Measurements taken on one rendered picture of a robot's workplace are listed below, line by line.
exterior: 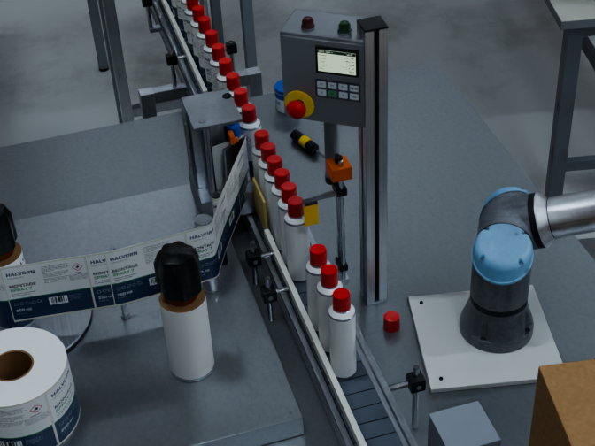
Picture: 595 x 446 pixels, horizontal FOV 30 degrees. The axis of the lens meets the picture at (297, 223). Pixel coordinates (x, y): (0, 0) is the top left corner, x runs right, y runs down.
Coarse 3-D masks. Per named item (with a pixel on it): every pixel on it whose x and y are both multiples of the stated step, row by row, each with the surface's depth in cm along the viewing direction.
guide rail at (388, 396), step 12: (312, 240) 237; (360, 336) 214; (360, 348) 213; (372, 360) 209; (372, 372) 208; (384, 384) 204; (384, 396) 203; (396, 408) 199; (396, 420) 198; (408, 432) 195; (408, 444) 194
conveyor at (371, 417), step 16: (256, 224) 259; (304, 288) 237; (304, 304) 233; (320, 368) 219; (352, 384) 215; (368, 384) 215; (336, 400) 212; (352, 400) 212; (368, 400) 212; (368, 416) 209; (384, 416) 209; (368, 432) 206; (384, 432) 206
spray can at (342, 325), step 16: (336, 288) 206; (336, 304) 205; (336, 320) 206; (352, 320) 208; (336, 336) 209; (352, 336) 210; (336, 352) 212; (352, 352) 213; (336, 368) 215; (352, 368) 215
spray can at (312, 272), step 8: (312, 248) 216; (320, 248) 216; (312, 256) 215; (320, 256) 215; (312, 264) 217; (320, 264) 216; (312, 272) 217; (320, 272) 217; (312, 280) 218; (320, 280) 217; (312, 288) 219; (312, 296) 221; (312, 304) 222; (312, 312) 224; (312, 320) 225
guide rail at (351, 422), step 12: (276, 252) 242; (288, 276) 235; (300, 300) 229; (300, 312) 227; (312, 324) 224; (312, 336) 221; (324, 360) 216; (336, 384) 211; (336, 396) 210; (348, 408) 206; (348, 420) 204; (360, 432) 201; (360, 444) 199
